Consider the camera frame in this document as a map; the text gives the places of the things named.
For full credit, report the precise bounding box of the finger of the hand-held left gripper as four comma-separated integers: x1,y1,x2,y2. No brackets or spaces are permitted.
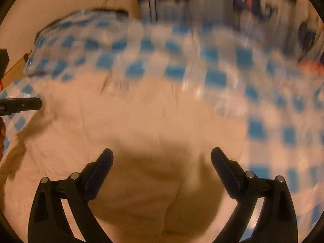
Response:
0,97,43,117

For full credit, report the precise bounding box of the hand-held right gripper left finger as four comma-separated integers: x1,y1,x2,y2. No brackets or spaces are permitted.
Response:
28,148,114,243

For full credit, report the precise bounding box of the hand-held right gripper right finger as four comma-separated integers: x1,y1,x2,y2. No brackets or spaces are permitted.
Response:
211,146,298,243

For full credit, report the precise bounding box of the beige quilted garment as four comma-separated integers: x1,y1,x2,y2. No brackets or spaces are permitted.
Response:
0,77,250,243

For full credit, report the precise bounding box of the blue white checkered pillow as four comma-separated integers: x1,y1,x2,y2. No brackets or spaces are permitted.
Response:
24,10,162,81

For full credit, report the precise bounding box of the blue white checkered bed sheet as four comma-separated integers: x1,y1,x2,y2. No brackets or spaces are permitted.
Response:
0,23,324,243

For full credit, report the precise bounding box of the blue printed blanket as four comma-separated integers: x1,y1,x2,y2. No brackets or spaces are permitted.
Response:
134,0,319,61

